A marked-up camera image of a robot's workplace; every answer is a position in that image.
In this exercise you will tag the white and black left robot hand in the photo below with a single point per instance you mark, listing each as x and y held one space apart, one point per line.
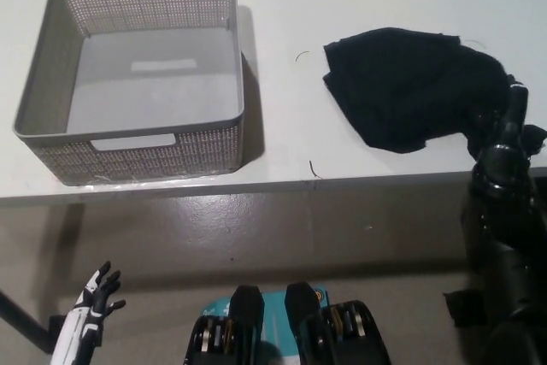
79 331

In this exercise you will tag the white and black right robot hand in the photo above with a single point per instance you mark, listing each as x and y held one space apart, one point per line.
504 143

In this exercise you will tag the black t-shirt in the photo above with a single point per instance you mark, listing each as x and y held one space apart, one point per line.
406 87

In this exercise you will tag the black table leg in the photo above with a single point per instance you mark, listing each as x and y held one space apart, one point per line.
23 311

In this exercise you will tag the clear tape strip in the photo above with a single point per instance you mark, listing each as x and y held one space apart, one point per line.
128 181

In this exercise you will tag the black ribbed robot body block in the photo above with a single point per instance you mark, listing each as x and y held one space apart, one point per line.
239 326
337 331

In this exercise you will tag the grey perforated plastic basket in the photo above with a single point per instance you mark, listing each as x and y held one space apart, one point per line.
154 78

